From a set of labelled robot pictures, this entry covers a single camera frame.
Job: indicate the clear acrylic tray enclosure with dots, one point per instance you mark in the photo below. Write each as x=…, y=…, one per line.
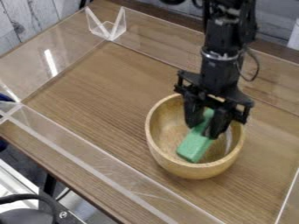
x=85, y=80

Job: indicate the black table leg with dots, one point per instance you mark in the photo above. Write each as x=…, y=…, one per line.
x=49, y=185

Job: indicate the metal bracket with screw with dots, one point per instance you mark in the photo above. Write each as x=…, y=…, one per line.
x=64, y=215

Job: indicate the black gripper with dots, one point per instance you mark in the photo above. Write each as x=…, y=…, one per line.
x=213, y=89

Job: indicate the brown wooden bowl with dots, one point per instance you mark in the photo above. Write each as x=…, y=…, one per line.
x=165, y=130

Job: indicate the green rectangular block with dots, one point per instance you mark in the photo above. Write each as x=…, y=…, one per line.
x=195, y=143

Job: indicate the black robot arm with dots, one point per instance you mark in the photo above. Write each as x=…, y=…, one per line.
x=229, y=27

